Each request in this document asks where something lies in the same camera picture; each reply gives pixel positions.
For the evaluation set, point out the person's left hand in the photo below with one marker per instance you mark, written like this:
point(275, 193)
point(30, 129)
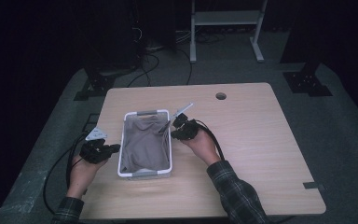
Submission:
point(82, 177)

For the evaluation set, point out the grey pants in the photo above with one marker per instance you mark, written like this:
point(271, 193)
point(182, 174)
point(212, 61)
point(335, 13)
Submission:
point(144, 146)

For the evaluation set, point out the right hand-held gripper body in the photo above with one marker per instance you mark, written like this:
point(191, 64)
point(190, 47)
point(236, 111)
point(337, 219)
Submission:
point(188, 127)

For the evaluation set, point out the black tape floor marking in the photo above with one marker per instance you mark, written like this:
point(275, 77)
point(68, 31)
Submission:
point(88, 123)

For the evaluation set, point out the white metal stand frame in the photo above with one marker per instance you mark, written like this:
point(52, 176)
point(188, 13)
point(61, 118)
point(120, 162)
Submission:
point(225, 17)

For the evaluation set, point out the black floor stand base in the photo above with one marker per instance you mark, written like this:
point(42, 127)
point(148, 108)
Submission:
point(306, 82)
point(94, 87)

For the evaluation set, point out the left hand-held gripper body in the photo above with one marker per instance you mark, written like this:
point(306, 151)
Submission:
point(94, 151)

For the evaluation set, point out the grey tape strip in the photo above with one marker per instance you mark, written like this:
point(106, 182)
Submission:
point(313, 185)

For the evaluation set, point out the white plastic basket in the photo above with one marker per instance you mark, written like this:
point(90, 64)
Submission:
point(122, 169)

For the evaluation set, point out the person's right hand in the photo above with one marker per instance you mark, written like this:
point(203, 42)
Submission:
point(203, 146)

